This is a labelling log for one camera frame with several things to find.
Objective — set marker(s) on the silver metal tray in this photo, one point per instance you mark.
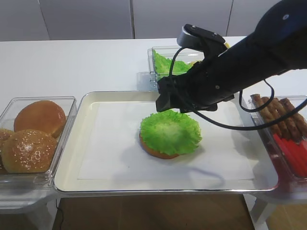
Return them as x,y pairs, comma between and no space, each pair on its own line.
67,176

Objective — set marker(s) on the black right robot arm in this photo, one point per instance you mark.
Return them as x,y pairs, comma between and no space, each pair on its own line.
277,45

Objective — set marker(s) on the yellow cheese slices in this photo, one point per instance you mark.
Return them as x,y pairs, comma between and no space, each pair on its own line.
226,44

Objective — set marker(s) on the white paper liner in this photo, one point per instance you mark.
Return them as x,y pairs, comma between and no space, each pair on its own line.
114,151

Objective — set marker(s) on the red tomato slice front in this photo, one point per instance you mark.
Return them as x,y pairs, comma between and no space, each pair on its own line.
299,153

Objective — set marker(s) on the partly hidden bun left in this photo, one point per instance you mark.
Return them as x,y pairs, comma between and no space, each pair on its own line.
4,135

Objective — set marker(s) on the sesame bun top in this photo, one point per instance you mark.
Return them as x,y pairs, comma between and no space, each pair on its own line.
28,151

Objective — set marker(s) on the green lettuce leaf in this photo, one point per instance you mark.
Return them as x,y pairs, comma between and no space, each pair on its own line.
171,132

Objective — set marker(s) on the green lettuce pile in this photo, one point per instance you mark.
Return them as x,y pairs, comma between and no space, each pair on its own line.
162,65

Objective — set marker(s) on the clear bun container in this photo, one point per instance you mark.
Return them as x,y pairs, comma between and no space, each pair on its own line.
7,117

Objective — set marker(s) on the clear patty and tomato container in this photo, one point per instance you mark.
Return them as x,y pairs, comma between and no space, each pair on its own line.
287,179

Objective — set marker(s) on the plain brown bun top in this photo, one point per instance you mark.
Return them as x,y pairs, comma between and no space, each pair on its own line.
44,115

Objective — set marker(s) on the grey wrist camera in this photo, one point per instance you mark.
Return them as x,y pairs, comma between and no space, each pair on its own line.
209,43

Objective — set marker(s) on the brown burger patty front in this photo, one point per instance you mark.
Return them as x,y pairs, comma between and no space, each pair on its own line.
298,118

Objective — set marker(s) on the clear lettuce and cheese container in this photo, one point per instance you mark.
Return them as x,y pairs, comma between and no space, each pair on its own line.
185,55

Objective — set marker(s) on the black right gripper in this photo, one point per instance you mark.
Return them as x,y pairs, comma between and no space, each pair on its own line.
194,90

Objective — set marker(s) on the bottom bun half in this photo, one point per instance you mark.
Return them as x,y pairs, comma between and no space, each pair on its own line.
156,153

